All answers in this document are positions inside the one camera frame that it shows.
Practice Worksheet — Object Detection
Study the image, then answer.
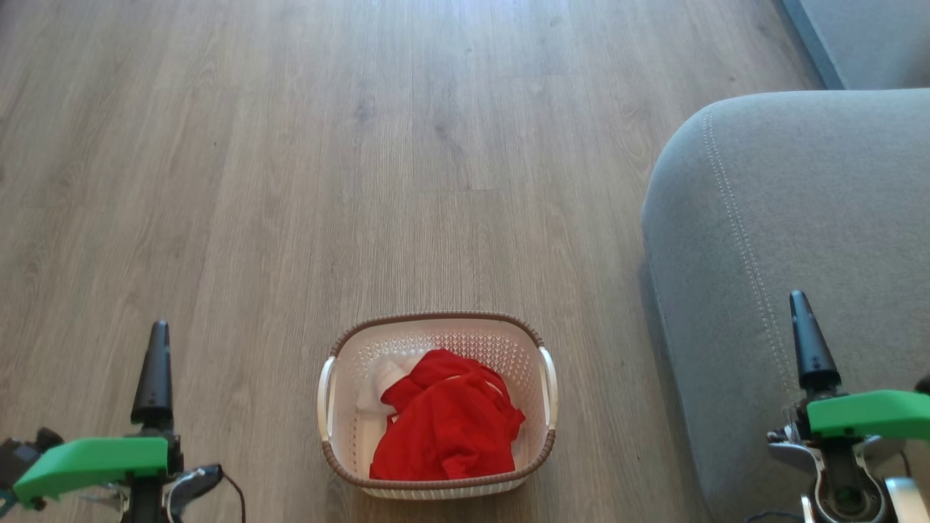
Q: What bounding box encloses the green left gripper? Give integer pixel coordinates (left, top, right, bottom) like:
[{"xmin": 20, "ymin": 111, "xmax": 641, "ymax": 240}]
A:
[{"xmin": 13, "ymin": 320, "xmax": 184, "ymax": 523}]

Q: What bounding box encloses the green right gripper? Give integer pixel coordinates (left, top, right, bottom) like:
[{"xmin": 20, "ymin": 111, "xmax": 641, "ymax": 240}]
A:
[{"xmin": 789, "ymin": 290, "xmax": 930, "ymax": 441}]

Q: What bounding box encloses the white and red garment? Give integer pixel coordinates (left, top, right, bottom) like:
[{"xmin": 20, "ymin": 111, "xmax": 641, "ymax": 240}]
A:
[{"xmin": 355, "ymin": 352, "xmax": 429, "ymax": 417}]

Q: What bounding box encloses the grey fabric sofa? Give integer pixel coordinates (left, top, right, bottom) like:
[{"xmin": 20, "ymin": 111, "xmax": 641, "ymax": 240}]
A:
[{"xmin": 641, "ymin": 89, "xmax": 930, "ymax": 523}]

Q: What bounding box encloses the grey sofa side section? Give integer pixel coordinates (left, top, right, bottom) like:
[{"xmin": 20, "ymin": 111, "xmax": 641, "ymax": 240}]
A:
[{"xmin": 781, "ymin": 0, "xmax": 930, "ymax": 91}]

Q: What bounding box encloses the white perforated laundry basket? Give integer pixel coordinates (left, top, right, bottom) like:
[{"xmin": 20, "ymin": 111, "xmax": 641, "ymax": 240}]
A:
[{"xmin": 317, "ymin": 312, "xmax": 559, "ymax": 500}]

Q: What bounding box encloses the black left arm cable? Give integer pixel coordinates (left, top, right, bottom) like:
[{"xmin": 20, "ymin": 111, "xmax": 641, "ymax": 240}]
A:
[{"xmin": 220, "ymin": 472, "xmax": 248, "ymax": 523}]

